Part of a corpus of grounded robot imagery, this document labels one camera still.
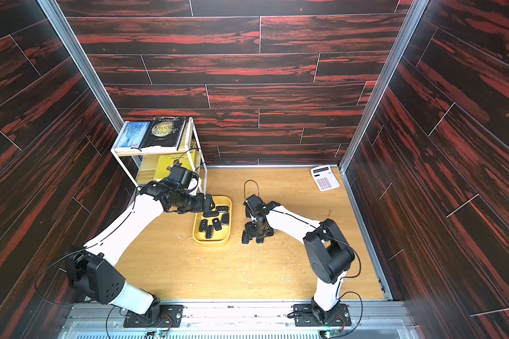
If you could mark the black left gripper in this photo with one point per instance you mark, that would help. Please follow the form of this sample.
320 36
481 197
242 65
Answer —
200 206

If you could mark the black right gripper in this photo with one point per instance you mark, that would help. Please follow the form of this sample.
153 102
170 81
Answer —
256 227

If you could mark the black silver Porsche key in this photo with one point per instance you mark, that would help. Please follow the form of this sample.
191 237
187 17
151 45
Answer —
222 209

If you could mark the dark grey car key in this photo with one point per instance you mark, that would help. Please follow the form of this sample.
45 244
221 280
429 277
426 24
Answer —
225 219

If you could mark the black VW car key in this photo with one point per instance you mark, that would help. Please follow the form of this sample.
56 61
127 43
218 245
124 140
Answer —
216 223

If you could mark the silver-edged car key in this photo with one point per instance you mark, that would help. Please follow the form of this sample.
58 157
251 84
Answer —
209 232

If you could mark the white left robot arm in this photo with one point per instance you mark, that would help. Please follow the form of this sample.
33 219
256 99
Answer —
91 270

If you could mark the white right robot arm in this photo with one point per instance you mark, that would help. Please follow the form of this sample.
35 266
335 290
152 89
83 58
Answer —
329 254

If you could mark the yellow storage box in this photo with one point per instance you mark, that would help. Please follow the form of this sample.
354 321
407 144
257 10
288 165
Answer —
213 228

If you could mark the yellow book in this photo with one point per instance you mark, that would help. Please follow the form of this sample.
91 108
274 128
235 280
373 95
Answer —
157 167

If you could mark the black book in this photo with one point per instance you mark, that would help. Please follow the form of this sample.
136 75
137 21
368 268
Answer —
164 134

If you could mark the white calculator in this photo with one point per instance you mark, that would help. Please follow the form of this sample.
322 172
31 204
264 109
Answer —
324 178

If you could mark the blue book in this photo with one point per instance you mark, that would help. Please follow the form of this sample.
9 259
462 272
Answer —
132 135

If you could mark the white wire shelf rack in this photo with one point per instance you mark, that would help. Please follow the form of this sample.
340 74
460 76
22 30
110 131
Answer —
189 142

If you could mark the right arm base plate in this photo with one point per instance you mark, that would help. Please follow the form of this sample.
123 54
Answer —
311 315

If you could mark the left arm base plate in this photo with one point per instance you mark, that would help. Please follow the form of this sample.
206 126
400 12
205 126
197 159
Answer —
163 316

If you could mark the aluminium left corner post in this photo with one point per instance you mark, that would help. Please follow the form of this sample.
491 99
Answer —
66 34

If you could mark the aluminium corner post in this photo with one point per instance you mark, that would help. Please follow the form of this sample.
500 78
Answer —
409 25
66 34

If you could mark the aluminium right corner post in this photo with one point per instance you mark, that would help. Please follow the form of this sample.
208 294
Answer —
409 25

